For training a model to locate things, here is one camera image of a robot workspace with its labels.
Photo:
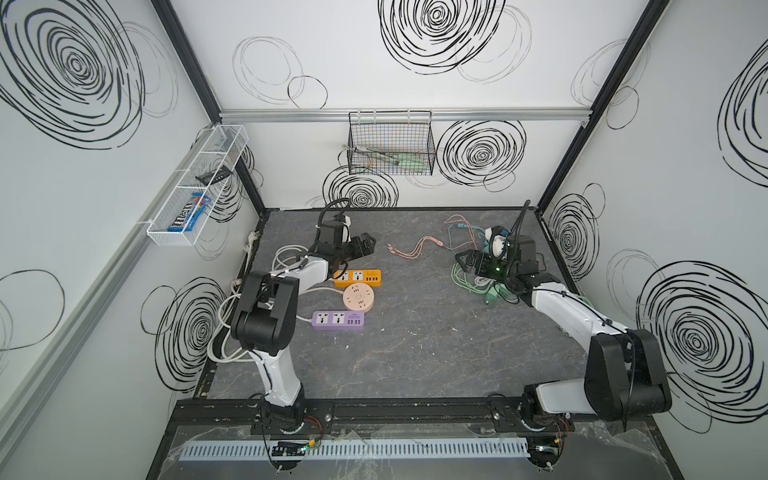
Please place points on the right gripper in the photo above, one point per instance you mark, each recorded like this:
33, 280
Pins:
474, 261

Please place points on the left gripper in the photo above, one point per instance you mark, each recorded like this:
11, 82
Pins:
360, 245

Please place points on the green charger plug with cable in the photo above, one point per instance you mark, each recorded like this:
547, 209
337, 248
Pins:
488, 288

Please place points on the orange power strip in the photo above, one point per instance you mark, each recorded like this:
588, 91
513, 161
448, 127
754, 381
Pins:
371, 277

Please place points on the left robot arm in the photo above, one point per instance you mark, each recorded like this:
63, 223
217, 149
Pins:
265, 317

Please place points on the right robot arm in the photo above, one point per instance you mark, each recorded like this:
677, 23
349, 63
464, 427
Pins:
625, 376

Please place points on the pink round power strip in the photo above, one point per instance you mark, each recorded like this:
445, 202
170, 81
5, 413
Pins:
359, 297

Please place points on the purple power strip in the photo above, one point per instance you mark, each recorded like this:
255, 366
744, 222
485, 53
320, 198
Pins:
338, 320

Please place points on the green item in basket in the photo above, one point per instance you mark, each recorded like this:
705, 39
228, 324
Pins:
412, 163

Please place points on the blue candy pack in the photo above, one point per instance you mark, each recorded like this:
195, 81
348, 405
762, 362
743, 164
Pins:
186, 219

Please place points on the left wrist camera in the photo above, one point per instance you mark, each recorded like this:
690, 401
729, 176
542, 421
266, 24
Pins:
339, 225

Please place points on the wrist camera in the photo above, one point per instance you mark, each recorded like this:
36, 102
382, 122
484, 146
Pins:
339, 225
496, 238

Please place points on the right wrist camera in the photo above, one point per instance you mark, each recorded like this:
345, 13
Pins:
496, 238

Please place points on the white wall plug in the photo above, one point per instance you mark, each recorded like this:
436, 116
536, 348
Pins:
253, 236

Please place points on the black wire basket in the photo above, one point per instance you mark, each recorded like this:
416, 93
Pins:
374, 136

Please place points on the white wire shelf basket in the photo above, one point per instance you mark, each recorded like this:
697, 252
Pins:
215, 146

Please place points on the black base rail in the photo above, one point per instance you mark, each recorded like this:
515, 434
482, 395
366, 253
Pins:
506, 414

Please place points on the grey cable duct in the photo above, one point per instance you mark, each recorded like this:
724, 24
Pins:
430, 448

